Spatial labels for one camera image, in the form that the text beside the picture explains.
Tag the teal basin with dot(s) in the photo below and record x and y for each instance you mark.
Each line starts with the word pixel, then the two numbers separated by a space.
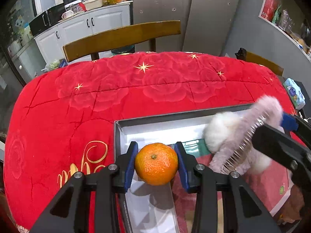
pixel 122 49

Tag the cream plastic basin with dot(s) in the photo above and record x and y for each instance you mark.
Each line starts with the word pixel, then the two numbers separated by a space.
pixel 93 3

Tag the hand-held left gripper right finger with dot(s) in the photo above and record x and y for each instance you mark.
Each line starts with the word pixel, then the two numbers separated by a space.
pixel 182 167

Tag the black microwave oven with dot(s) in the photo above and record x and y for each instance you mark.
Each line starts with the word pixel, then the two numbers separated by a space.
pixel 46 19

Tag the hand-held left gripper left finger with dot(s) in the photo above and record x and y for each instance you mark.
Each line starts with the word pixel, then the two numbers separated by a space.
pixel 132 165

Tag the white kitchen cabinet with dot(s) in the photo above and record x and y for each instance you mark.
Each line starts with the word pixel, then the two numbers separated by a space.
pixel 97 24

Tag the white fluffy hair claw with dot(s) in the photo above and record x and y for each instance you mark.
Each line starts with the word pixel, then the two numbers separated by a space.
pixel 218 131

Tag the blue tissue pack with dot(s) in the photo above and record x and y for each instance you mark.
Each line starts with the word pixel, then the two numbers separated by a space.
pixel 294 92

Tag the grey cardboard box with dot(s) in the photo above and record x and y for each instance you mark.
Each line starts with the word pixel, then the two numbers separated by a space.
pixel 145 131

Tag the green packet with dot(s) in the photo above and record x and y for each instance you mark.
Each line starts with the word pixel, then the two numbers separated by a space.
pixel 276 14

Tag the bag of green vegetables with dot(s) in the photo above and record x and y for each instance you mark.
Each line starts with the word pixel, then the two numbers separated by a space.
pixel 52 64

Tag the bread loaves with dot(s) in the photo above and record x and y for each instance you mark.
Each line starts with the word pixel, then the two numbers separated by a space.
pixel 298 41

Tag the pink fluffy hair claw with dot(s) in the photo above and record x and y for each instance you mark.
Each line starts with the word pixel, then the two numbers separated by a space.
pixel 264 106

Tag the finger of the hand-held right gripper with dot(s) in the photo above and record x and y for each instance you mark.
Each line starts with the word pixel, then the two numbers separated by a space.
pixel 290 123
pixel 279 145

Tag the small black object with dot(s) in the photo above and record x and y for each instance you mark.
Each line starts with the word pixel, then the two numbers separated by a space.
pixel 240 53

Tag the silver refrigerator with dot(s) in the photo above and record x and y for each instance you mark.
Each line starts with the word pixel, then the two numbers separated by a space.
pixel 170 4

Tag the clear glass bottle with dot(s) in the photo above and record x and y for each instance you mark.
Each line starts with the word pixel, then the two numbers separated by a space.
pixel 285 20

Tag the red gift box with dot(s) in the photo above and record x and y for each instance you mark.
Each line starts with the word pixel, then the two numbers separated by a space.
pixel 269 6

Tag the red printed blanket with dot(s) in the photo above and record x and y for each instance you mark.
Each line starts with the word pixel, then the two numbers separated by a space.
pixel 97 102

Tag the white wall shelf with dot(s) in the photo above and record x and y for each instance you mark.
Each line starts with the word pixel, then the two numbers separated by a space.
pixel 263 0

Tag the red paper sheet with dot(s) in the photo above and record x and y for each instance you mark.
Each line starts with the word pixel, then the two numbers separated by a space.
pixel 262 187

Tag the white mug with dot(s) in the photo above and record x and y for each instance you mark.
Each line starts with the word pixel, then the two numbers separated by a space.
pixel 67 14

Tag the wooden chair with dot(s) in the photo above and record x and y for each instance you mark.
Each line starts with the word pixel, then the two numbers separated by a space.
pixel 121 37
pixel 264 62

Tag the round mandarin orange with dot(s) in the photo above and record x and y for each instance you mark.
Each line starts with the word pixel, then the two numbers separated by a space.
pixel 156 163

